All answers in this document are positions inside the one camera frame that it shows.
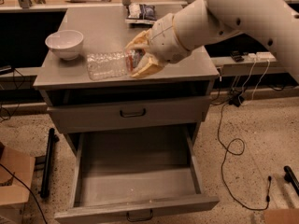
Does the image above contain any grey top drawer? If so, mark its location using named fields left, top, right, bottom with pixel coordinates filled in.
left=48, top=96, right=210, bottom=133

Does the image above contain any grey drawer cabinet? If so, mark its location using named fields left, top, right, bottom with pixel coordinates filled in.
left=34, top=6, right=219, bottom=151

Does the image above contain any clear plastic water bottle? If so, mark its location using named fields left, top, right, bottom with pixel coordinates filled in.
left=86, top=49, right=146, bottom=81

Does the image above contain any black floor cable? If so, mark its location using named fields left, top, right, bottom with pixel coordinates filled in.
left=216, top=101, right=273, bottom=212

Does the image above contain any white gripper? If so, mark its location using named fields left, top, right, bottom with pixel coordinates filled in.
left=124, top=13, right=191, bottom=78

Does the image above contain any black power adapter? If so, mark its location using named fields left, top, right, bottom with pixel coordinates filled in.
left=229, top=95, right=244, bottom=107

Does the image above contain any black bar right floor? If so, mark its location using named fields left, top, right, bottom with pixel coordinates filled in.
left=284, top=166, right=299, bottom=196

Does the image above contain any small black device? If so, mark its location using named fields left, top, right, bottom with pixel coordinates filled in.
left=231, top=50, right=244, bottom=63

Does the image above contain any white ceramic bowl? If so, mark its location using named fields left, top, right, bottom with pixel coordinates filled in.
left=45, top=30, right=84, bottom=60

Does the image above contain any black tube on floor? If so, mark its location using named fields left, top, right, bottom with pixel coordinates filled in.
left=40, top=128, right=59, bottom=199

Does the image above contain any cardboard box left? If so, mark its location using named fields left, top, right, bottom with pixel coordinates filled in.
left=0, top=144, right=35, bottom=224

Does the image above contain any open grey middle drawer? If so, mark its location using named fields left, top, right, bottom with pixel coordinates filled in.
left=55, top=125, right=219, bottom=224

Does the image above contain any blue white snack bag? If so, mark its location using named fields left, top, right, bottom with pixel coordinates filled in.
left=125, top=3, right=157, bottom=24

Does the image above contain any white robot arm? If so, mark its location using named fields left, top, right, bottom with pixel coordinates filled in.
left=125, top=0, right=299, bottom=81

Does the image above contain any white power strip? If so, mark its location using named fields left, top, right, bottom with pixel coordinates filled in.
left=248, top=51, right=275, bottom=61

